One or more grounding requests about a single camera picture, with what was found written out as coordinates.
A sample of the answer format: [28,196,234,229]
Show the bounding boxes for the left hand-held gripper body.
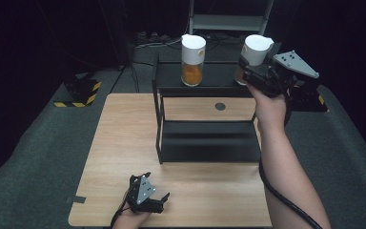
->
[127,175,166,215]

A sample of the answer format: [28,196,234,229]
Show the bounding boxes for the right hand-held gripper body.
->
[243,50,321,98]

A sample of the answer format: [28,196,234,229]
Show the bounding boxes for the white-lidded spice jar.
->
[180,33,207,88]
[234,33,275,87]

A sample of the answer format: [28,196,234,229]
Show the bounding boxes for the black two-tier shelf rack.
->
[151,52,298,165]

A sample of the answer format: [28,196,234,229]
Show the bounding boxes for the person's left hand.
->
[112,205,153,229]

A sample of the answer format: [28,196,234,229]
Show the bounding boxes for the person's right hand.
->
[247,83,290,130]

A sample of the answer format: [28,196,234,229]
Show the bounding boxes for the black stand base striped edge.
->
[287,79,329,114]
[53,73,103,109]

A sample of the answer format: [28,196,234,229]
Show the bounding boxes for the grey metal stand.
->
[186,0,275,36]

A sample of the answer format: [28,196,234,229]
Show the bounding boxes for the grey tape piece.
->
[65,194,87,205]

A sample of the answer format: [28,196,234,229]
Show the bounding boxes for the power strip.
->
[135,30,173,49]

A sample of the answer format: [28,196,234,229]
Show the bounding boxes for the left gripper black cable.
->
[110,186,132,229]

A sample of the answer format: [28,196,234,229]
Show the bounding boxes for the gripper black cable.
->
[257,157,324,229]
[110,186,132,229]

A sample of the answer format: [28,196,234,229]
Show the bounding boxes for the tangled black cables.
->
[167,31,249,52]

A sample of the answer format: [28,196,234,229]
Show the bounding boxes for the white cable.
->
[135,17,193,50]

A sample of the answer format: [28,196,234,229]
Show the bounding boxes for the black floor cable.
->
[109,61,155,94]

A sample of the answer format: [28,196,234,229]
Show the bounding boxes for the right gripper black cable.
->
[257,157,324,229]

